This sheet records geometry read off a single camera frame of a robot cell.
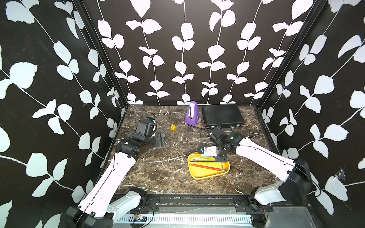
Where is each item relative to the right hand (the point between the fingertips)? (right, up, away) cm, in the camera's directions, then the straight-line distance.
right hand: (215, 150), depth 81 cm
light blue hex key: (-6, -6, +6) cm, 10 cm away
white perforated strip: (-16, -32, -11) cm, 38 cm away
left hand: (-31, +10, -6) cm, 33 cm away
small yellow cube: (-27, +12, +23) cm, 37 cm away
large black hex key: (-10, -9, +8) cm, 16 cm away
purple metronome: (-12, +20, +23) cm, 33 cm away
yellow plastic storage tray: (-9, -15, +4) cm, 18 cm away
